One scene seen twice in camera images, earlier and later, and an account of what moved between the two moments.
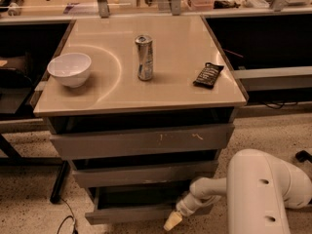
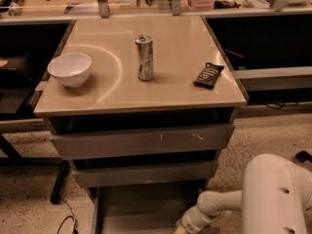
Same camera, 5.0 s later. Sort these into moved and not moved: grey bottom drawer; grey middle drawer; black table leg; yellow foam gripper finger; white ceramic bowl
Moved: yellow foam gripper finger; grey bottom drawer
Not moved: grey middle drawer; black table leg; white ceramic bowl
